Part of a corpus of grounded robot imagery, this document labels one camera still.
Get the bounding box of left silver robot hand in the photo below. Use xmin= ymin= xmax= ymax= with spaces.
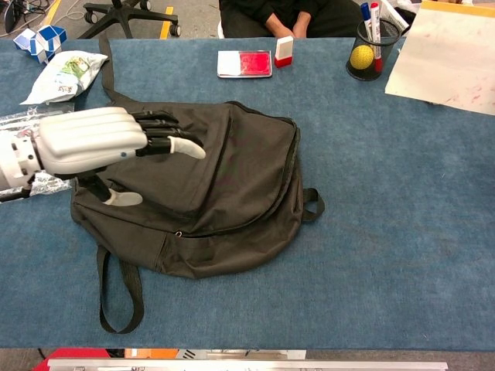
xmin=38 ymin=106 xmax=207 ymax=208

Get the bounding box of black fabric backpack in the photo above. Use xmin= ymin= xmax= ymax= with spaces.
xmin=70 ymin=36 xmax=326 ymax=335

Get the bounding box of white yellow Lexicon book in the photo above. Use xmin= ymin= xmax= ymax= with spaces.
xmin=384 ymin=0 xmax=495 ymax=117

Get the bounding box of seated person in black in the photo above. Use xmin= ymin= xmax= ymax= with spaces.
xmin=218 ymin=0 xmax=364 ymax=39

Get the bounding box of white green snack bag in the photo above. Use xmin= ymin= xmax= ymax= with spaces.
xmin=19 ymin=49 xmax=109 ymax=106

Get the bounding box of striped garment in plastic bag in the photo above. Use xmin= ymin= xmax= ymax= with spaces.
xmin=0 ymin=102 xmax=77 ymax=198

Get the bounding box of blue white snake puzzle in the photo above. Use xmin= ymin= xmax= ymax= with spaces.
xmin=12 ymin=25 xmax=68 ymax=65

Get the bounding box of black office chair base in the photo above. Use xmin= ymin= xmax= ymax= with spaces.
xmin=83 ymin=0 xmax=182 ymax=39

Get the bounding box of red ink pad tin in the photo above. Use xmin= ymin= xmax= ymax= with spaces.
xmin=216 ymin=49 xmax=274 ymax=80

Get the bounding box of red white stamp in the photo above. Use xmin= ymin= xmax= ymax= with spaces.
xmin=274 ymin=35 xmax=295 ymax=69

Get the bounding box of red box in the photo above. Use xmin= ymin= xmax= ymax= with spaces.
xmin=38 ymin=347 xmax=111 ymax=371

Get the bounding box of orange box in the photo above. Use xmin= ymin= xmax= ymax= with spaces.
xmin=124 ymin=348 xmax=179 ymax=359

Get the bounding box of yellow foam ball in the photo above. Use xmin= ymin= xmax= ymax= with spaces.
xmin=349 ymin=44 xmax=375 ymax=70

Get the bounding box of blue cap whiteboard marker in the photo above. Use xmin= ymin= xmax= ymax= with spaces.
xmin=360 ymin=2 xmax=373 ymax=43

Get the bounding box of red cap whiteboard marker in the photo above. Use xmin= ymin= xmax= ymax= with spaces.
xmin=370 ymin=2 xmax=384 ymax=73

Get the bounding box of black mesh pen holder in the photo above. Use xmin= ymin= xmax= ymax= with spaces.
xmin=345 ymin=18 xmax=402 ymax=82

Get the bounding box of white folded booklet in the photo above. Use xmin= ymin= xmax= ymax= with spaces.
xmin=381 ymin=5 xmax=410 ymax=36

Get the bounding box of aluminium profile rail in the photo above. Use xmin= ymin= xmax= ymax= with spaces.
xmin=46 ymin=358 xmax=449 ymax=371

